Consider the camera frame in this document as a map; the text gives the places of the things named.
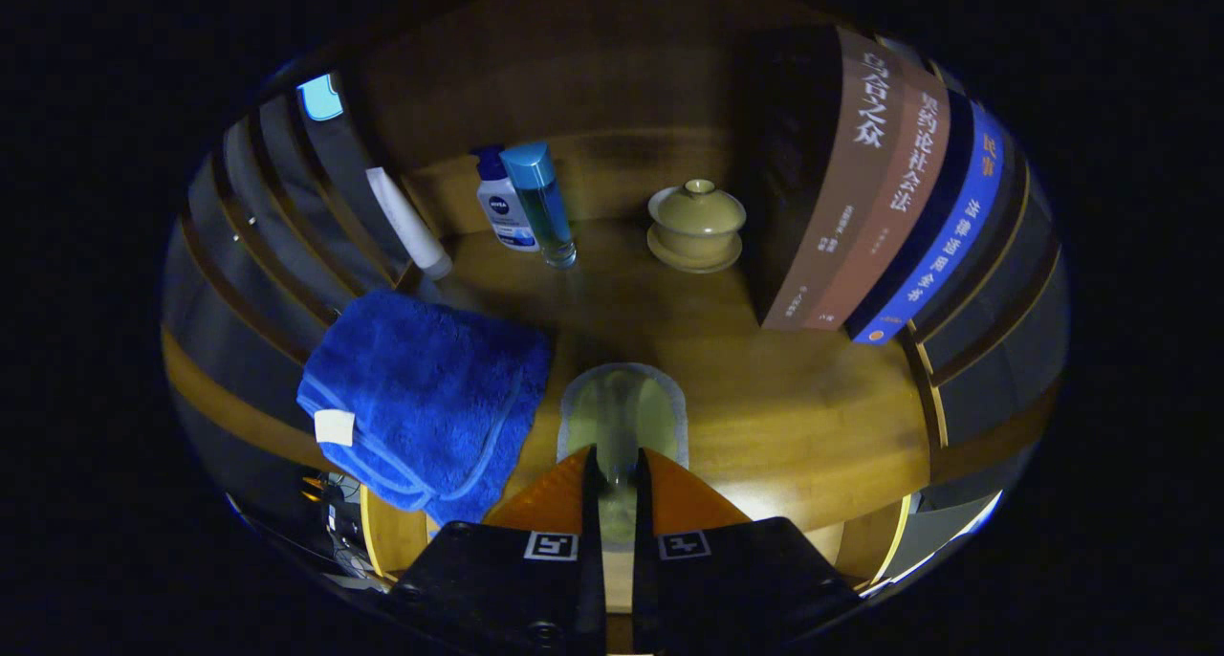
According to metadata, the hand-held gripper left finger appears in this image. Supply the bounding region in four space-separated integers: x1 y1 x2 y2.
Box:
390 446 607 656

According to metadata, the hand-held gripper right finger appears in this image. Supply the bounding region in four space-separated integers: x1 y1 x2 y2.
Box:
631 448 863 655

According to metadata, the wooden countertop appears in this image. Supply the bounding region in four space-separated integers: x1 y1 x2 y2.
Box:
316 218 933 535

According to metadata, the brown wooden cabinet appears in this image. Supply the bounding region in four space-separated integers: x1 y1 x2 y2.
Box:
161 0 1070 504

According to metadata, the folded blue towel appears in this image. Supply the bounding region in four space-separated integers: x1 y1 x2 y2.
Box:
296 289 554 526

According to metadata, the beige lidded teacup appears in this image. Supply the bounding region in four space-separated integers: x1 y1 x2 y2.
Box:
646 179 747 274

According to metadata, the teal clear bottle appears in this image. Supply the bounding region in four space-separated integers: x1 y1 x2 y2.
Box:
499 142 579 269

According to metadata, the white bottle with blue cap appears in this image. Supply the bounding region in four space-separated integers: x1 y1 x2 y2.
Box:
475 145 540 252

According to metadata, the white tube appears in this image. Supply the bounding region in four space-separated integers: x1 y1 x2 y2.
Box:
365 166 453 281

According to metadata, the blue book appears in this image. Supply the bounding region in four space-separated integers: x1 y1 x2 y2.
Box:
846 101 1007 345

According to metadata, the reddish brown book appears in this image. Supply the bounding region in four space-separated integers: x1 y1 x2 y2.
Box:
803 63 952 332

